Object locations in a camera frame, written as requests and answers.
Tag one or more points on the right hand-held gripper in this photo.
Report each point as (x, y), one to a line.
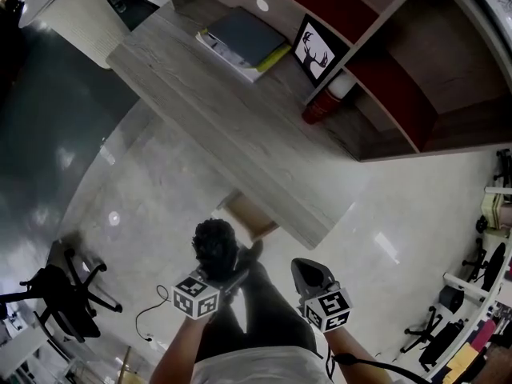
(328, 308)

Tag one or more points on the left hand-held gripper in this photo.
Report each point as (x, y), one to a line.
(196, 296)

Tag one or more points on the wooden desk drawer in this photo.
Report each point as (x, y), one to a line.
(250, 214)

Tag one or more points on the person's left forearm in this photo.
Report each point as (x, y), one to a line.
(176, 354)

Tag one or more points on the person's right forearm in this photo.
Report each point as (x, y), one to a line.
(352, 354)

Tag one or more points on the person's dark trousers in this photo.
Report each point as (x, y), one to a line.
(268, 314)

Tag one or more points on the person's white shirt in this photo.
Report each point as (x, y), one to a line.
(260, 368)

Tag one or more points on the black office chair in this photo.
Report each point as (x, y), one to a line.
(436, 340)
(64, 298)
(490, 264)

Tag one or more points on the black box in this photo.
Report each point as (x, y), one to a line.
(451, 299)

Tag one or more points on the grey wooden desk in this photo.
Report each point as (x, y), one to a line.
(224, 126)

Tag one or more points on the red cup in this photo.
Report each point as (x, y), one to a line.
(320, 106)

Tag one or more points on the white cup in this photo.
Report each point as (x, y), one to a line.
(342, 84)

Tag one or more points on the white book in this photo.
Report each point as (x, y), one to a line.
(224, 54)

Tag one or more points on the yellow-green folder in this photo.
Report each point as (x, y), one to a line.
(274, 59)

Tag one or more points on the wooden shelf unit red back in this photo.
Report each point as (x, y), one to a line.
(432, 74)

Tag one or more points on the framed deer picture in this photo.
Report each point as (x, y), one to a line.
(314, 52)

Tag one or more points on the dark grey notebook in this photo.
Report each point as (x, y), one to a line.
(246, 34)

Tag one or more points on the round white sticker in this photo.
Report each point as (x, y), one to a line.
(262, 5)

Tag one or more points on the white ribbed cabinet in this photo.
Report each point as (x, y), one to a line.
(84, 14)

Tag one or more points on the clear water bottle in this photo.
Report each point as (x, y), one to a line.
(117, 2)

